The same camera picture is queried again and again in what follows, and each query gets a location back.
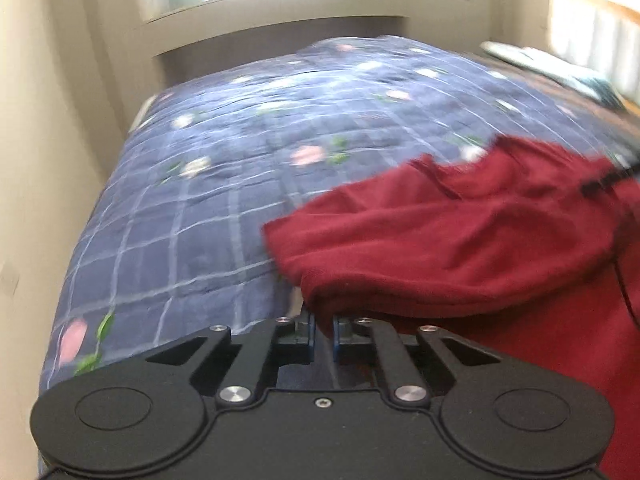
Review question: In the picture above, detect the wooden padded headboard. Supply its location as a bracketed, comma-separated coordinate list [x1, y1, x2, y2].
[547, 0, 640, 93]

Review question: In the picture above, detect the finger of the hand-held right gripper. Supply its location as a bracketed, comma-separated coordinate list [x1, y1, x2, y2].
[581, 157, 640, 197]

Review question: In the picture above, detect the dark red knit garment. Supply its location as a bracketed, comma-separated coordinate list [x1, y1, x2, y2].
[263, 135, 640, 480]

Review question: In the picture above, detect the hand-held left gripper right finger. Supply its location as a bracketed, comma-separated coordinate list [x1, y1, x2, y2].
[332, 313, 503, 409]

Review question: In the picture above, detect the blue checked floral blanket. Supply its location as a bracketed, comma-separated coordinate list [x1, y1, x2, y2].
[39, 35, 636, 391]

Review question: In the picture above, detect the light patterned pillow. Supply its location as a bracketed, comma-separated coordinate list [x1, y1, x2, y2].
[481, 41, 628, 108]

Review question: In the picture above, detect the black cable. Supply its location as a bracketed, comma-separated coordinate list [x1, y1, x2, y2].
[611, 220, 640, 331]

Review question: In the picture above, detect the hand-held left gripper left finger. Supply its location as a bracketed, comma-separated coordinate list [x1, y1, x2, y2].
[145, 311, 317, 409]

